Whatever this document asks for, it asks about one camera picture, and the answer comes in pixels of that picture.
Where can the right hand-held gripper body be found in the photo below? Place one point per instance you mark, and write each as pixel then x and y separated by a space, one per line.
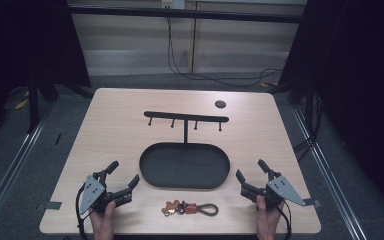
pixel 281 190

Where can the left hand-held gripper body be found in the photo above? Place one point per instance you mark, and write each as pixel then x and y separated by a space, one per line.
pixel 93 195

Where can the black key rack with tray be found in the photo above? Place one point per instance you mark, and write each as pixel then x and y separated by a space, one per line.
pixel 184 166

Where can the person's left hand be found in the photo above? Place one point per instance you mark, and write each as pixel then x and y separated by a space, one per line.
pixel 102 223

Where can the person's right hand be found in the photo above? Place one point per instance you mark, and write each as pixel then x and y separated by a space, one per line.
pixel 266 221

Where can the grey tape piece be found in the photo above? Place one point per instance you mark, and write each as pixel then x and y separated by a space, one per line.
pixel 53 205
pixel 313 202

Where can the black round table grommet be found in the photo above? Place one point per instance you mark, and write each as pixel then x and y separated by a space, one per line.
pixel 220 104

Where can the black metal stand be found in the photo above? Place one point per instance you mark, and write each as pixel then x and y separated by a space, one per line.
pixel 33 103

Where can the yellow tape strip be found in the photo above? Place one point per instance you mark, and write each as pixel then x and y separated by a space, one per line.
pixel 21 104

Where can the dark curtain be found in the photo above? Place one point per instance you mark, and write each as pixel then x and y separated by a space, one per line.
pixel 363 83
pixel 20 43

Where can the black horizontal bar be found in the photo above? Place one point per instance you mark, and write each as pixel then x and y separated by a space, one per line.
pixel 213 15

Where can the aluminium floor rail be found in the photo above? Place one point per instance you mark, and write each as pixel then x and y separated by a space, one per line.
pixel 330 176
pixel 10 171

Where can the white wall socket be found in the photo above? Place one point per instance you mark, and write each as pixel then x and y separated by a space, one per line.
pixel 172 3

